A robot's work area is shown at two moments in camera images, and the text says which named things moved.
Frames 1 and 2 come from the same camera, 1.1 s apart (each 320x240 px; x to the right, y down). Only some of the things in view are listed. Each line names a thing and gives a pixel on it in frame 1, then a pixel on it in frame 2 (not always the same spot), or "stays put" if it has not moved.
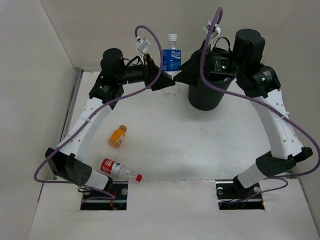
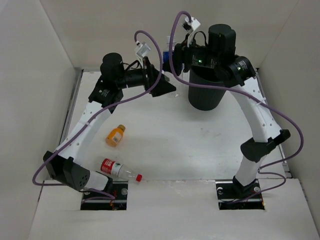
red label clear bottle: (119, 170) stays put
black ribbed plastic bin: (221, 70) stays put
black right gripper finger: (190, 72) → (178, 52)
